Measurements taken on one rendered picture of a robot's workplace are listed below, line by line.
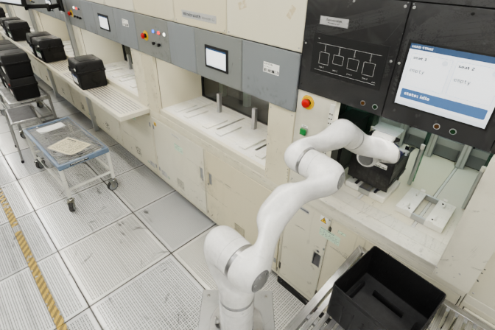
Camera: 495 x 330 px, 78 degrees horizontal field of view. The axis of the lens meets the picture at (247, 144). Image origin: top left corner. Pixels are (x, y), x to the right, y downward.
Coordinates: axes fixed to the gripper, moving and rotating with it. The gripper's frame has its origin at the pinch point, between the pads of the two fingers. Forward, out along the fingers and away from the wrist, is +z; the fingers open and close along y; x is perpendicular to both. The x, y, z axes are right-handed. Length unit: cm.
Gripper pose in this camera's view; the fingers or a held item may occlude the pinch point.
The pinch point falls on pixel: (388, 132)
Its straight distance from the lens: 167.7
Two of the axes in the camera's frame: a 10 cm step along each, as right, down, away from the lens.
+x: 0.2, -8.6, -5.1
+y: 7.9, 3.3, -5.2
